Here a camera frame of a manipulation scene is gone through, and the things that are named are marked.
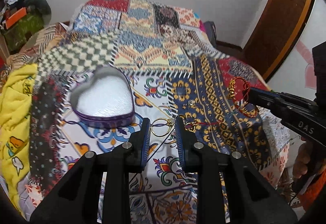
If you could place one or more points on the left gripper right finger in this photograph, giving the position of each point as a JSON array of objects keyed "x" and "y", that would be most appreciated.
[{"x": 228, "y": 184}]

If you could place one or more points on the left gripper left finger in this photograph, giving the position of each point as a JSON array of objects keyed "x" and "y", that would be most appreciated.
[{"x": 75, "y": 198}]

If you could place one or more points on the person's right hand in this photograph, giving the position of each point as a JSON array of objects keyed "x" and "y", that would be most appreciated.
[{"x": 304, "y": 155}]

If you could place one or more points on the purple heart-shaped tin box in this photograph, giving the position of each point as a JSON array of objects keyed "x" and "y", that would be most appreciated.
[{"x": 104, "y": 100}]

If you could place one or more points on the brown wooden wardrobe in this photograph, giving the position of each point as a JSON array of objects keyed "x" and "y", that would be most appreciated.
[{"x": 276, "y": 33}]

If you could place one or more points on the colourful patchwork bedspread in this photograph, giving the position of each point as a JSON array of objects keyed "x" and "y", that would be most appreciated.
[{"x": 172, "y": 69}]

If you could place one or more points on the dark grey bag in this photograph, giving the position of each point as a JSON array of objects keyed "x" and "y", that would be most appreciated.
[{"x": 210, "y": 29}]

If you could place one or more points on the yellow cartoon blanket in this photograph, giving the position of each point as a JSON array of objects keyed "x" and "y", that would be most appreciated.
[{"x": 16, "y": 100}]

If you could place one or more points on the green patterned covered table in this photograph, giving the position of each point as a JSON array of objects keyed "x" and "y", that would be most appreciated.
[{"x": 18, "y": 35}]

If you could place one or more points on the orange shoe box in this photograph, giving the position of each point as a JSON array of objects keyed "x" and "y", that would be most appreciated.
[{"x": 14, "y": 18}]

